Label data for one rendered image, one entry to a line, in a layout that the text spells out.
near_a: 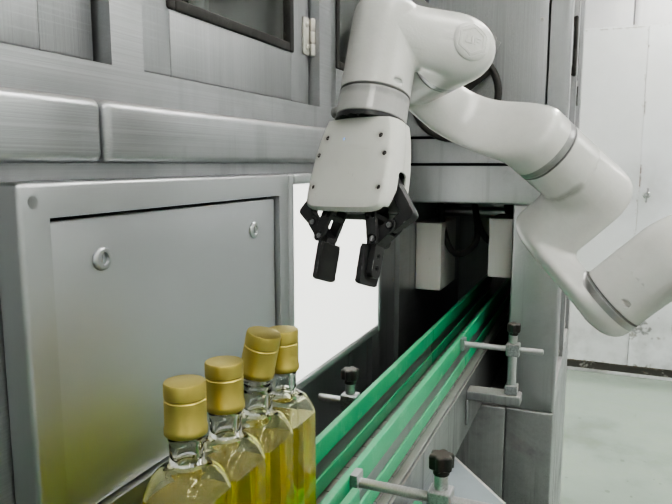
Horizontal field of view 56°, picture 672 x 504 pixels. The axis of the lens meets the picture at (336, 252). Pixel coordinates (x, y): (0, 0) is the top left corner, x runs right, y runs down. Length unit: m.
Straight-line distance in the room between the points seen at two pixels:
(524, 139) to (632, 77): 3.54
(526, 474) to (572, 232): 0.96
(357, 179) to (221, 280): 0.25
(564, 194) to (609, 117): 3.48
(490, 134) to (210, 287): 0.38
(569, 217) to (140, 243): 0.50
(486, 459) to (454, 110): 1.07
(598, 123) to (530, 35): 2.74
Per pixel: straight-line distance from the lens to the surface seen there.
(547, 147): 0.77
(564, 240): 0.83
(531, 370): 1.59
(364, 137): 0.65
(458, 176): 1.54
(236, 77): 0.91
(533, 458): 1.67
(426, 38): 0.69
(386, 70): 0.67
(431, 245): 1.70
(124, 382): 0.68
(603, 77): 4.30
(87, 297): 0.62
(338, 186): 0.65
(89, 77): 0.66
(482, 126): 0.81
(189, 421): 0.53
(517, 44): 1.57
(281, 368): 0.67
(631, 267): 0.81
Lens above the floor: 1.33
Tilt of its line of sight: 8 degrees down
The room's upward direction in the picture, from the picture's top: straight up
